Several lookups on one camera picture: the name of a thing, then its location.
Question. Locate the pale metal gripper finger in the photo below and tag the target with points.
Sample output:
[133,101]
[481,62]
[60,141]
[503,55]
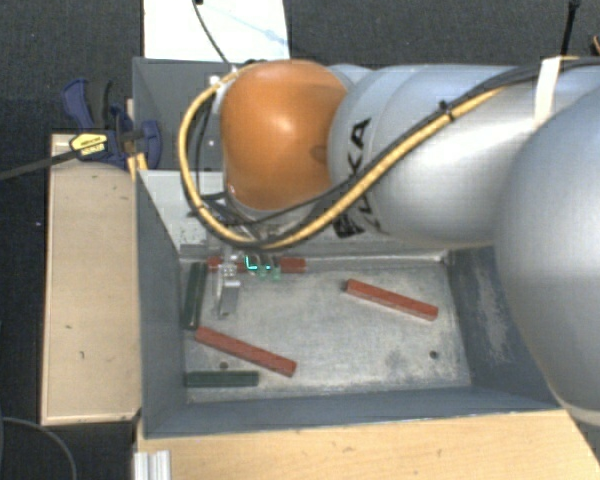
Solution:
[214,293]
[229,299]

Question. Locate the pale wood board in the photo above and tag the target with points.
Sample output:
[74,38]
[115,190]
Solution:
[90,288]

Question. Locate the red-brown flat block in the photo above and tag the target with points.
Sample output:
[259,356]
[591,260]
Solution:
[245,351]
[390,300]
[293,265]

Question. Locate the grey metal bin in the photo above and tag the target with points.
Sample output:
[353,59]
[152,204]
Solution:
[360,358]

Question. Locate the dark green flat block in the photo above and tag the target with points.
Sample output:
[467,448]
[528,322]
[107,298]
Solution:
[195,295]
[221,379]

